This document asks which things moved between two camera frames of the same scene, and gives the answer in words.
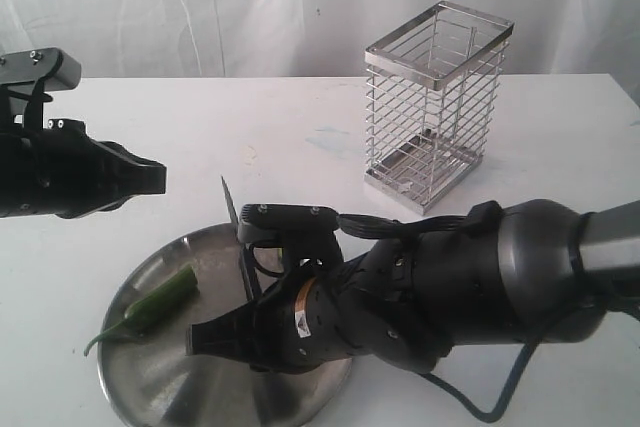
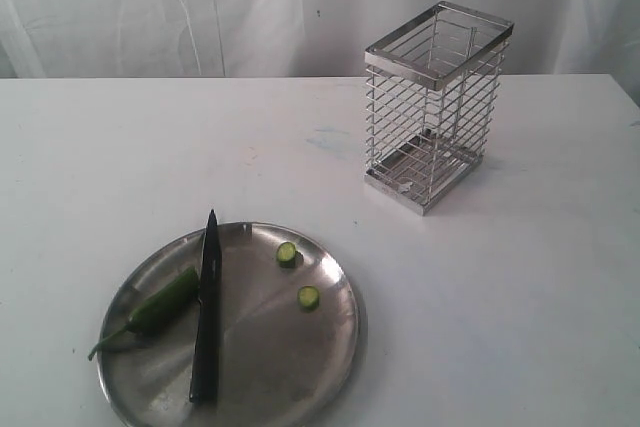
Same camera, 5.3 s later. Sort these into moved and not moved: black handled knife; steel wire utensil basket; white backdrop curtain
Moved: black handled knife
Not moved: white backdrop curtain; steel wire utensil basket
